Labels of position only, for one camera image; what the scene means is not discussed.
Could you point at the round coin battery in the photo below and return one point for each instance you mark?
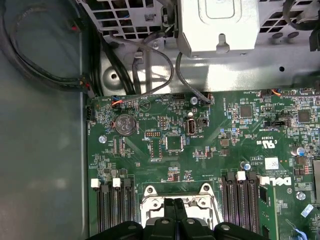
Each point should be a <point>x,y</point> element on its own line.
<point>125,125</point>

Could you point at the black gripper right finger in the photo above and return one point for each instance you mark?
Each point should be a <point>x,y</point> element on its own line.
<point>180,212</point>

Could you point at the green motherboard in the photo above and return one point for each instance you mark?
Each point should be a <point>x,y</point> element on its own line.
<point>212,155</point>

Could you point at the CPU socket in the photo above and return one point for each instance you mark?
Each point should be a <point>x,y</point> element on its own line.
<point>154,193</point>

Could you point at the silver metal drive bracket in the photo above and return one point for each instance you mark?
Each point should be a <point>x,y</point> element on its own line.
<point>220,25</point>

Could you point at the green RAM stick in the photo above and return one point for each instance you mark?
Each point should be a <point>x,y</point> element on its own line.
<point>274,207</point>

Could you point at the metal socket cover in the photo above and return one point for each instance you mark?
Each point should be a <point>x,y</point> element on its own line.
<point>153,212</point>

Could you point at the perforated metal drive cage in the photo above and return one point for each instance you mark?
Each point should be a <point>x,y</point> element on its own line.
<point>285,41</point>

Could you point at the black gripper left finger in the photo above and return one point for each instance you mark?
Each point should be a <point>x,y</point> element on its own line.
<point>168,210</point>

